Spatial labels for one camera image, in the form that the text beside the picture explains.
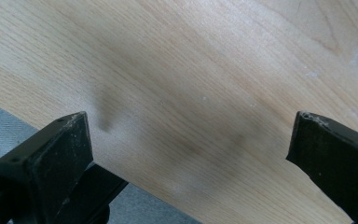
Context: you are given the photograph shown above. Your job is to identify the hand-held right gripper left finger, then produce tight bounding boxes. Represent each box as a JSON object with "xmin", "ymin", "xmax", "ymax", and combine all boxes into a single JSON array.
[{"xmin": 0, "ymin": 111, "xmax": 95, "ymax": 224}]

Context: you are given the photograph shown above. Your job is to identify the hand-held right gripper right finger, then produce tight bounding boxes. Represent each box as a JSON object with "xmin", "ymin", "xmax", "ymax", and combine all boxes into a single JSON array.
[{"xmin": 285, "ymin": 110, "xmax": 358, "ymax": 224}]

